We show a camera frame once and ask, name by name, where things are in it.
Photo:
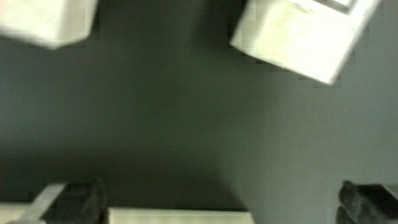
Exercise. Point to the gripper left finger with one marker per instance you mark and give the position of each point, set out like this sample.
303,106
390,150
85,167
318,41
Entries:
67,204

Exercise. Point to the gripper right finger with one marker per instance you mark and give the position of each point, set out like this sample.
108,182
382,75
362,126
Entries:
367,204

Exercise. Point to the white table leg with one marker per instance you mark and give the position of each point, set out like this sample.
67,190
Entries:
46,22
298,34

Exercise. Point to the white U-shaped fence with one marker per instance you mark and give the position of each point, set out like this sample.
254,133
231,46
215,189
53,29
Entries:
163,216

